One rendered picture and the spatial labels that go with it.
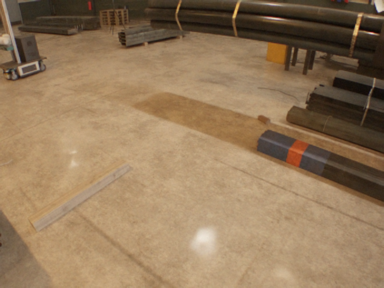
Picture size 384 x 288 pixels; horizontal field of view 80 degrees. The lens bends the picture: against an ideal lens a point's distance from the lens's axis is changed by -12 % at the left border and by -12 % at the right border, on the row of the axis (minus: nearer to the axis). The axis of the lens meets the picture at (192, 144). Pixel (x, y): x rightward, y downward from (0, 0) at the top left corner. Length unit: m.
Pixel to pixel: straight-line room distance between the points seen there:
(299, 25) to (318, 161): 1.37
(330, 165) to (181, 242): 1.55
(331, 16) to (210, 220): 2.21
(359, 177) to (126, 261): 2.08
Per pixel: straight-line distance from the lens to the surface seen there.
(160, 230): 1.99
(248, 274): 1.82
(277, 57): 6.41
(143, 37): 8.01
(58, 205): 2.26
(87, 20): 12.78
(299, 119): 3.47
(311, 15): 2.91
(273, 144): 2.71
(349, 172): 2.62
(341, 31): 2.80
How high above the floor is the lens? 1.56
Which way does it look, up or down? 33 degrees down
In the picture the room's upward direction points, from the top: straight up
